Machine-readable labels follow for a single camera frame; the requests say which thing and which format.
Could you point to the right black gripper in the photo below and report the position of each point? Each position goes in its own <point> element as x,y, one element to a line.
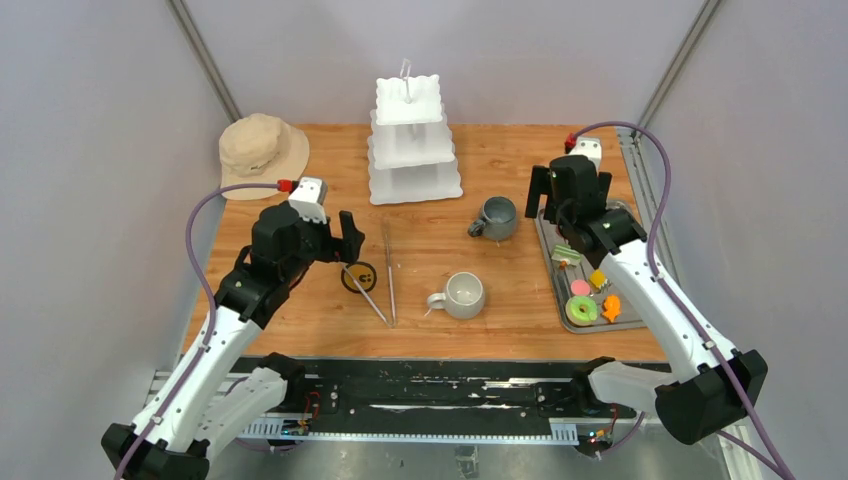
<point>540,186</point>

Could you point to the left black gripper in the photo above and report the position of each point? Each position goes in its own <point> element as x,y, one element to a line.
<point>351,239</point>

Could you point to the metal tongs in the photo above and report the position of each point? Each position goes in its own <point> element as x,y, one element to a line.
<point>392,320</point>

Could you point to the yellow cake slice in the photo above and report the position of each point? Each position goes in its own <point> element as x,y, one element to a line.
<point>598,281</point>

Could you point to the pink round macaron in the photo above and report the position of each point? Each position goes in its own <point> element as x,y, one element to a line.
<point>580,287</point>

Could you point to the green frosted donut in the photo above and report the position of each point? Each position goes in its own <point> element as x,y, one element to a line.
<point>581,311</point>

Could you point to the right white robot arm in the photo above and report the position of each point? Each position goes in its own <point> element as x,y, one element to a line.
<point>711,383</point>

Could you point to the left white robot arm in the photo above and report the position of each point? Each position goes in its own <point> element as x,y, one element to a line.
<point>180,432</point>

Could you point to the black yellow smiley coaster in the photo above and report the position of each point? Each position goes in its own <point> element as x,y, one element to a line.
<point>359,276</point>

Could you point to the dark grey ceramic mug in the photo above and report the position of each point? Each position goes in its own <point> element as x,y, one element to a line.
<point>496,220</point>

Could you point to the green white layered sandwich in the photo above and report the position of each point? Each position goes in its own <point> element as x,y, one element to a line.
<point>565,257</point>

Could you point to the white three-tier dessert stand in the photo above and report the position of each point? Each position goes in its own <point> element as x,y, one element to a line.
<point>411,153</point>

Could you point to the white ceramic mug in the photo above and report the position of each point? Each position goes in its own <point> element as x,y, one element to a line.
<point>463,296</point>

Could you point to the metal serving tray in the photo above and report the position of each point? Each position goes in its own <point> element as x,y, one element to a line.
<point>560,282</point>

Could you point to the beige bucket hat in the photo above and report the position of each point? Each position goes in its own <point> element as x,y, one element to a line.
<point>264,149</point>

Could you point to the orange fish-shaped pastry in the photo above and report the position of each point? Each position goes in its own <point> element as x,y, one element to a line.
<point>611,308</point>

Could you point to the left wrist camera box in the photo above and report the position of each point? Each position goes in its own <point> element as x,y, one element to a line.
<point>308,198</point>

